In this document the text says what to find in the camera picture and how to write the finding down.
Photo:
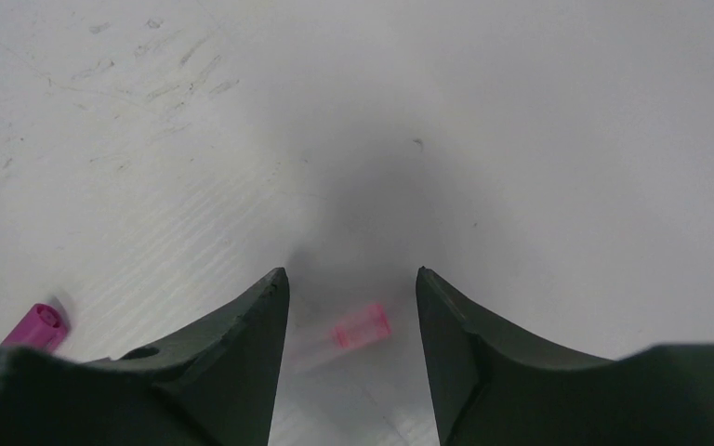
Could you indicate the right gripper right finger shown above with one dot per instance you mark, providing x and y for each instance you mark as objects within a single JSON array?
[{"x": 494, "y": 383}]

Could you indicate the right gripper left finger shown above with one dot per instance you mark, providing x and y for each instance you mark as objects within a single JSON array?
[{"x": 212, "y": 382}]

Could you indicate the translucent pink pen cap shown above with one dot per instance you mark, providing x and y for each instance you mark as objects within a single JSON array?
[{"x": 330, "y": 340}]

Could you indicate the white pen with magenta cap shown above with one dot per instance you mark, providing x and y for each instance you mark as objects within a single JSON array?
[{"x": 43, "y": 327}]

